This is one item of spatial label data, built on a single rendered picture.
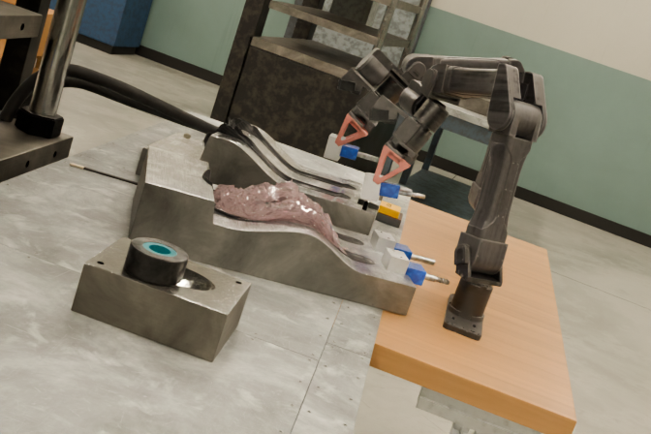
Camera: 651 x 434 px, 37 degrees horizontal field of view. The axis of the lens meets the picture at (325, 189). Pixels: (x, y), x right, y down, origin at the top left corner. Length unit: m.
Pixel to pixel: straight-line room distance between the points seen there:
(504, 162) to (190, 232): 0.58
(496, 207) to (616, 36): 6.69
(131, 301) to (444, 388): 0.54
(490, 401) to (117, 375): 0.63
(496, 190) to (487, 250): 0.11
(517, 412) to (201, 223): 0.59
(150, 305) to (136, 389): 0.16
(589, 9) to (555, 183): 1.48
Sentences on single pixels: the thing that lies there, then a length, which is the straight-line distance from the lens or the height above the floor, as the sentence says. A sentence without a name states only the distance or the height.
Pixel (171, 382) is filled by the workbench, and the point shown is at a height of 0.80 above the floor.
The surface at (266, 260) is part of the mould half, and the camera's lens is 1.64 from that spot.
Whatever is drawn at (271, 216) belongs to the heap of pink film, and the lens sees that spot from 1.67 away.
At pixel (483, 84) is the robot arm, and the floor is 1.21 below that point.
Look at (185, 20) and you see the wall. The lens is 9.21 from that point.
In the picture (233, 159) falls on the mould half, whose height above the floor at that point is 0.90.
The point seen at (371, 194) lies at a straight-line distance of 2.00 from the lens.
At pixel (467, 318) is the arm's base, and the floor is 0.81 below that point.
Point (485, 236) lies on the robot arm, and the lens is 1.79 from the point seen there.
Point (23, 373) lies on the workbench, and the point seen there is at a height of 0.80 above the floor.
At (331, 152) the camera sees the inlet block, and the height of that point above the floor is 0.92.
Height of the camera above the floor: 1.32
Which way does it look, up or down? 12 degrees down
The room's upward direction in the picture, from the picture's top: 19 degrees clockwise
